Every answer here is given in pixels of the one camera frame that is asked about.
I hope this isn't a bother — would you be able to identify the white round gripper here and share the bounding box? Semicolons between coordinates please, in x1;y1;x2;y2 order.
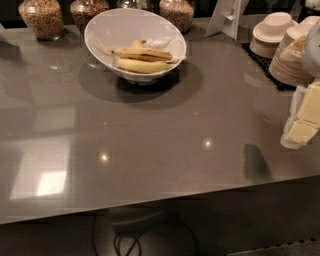
280;21;320;149

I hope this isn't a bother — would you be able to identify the banana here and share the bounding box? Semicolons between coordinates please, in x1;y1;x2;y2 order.
131;40;146;48
117;59;171;74
112;47;173;62

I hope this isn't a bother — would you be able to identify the white paper napkin in bowl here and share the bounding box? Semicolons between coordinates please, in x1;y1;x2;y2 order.
143;37;186;62

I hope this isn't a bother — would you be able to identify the white tilted bowl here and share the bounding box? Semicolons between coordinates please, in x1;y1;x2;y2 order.
84;9;187;84

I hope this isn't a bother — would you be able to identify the front stack of paper bowls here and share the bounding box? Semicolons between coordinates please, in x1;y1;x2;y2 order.
268;16;320;87

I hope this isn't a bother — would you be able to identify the stack of paper bowls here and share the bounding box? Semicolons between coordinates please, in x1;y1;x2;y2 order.
249;12;298;59
268;16;320;87

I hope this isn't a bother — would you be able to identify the black rubber mat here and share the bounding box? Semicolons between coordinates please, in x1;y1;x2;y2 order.
241;43;296;91

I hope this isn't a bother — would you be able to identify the rear stack of paper bowls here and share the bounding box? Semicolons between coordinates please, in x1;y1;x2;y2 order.
249;12;298;59

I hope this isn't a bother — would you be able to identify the rightmost glass cereal jar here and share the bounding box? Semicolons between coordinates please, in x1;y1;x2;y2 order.
159;0;195;33

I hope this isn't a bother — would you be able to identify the glass cereal jar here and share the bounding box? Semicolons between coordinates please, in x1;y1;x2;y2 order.
159;0;195;33
18;0;64;40
70;0;109;34

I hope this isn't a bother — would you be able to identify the leftmost glass cereal jar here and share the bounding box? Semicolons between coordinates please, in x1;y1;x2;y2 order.
18;0;64;40

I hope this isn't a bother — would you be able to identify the white paper at left edge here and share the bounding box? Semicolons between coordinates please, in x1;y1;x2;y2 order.
0;23;18;48

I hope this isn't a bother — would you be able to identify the black cable under table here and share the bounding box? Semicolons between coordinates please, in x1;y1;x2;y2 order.
91;213;201;256

